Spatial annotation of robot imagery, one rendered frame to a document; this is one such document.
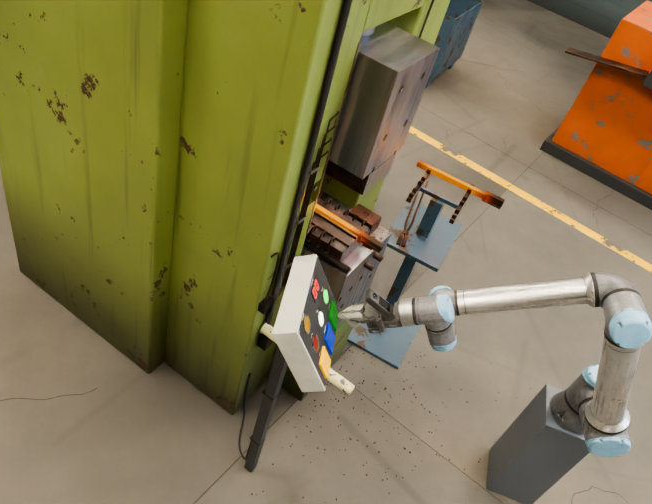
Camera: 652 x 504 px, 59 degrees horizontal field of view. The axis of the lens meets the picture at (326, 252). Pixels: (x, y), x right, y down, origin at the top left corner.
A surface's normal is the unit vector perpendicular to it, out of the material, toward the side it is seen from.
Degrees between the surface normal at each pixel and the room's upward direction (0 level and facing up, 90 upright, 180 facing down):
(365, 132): 90
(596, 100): 90
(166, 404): 0
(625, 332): 83
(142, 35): 90
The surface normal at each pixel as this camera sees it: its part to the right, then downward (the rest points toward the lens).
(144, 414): 0.22, -0.71
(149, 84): -0.54, 0.48
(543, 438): -0.29, 0.61
